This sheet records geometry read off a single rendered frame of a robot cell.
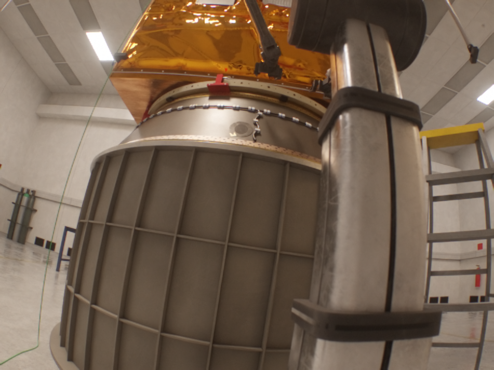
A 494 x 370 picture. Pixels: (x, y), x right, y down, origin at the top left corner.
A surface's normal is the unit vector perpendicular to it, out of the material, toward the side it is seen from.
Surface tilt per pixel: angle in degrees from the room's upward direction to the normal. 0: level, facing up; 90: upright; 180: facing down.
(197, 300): 90
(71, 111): 90
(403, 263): 90
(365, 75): 90
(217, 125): 62
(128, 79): 180
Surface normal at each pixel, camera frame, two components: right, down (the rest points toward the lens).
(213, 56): 0.06, -0.32
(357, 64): -0.22, -0.34
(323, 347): -0.67, -0.32
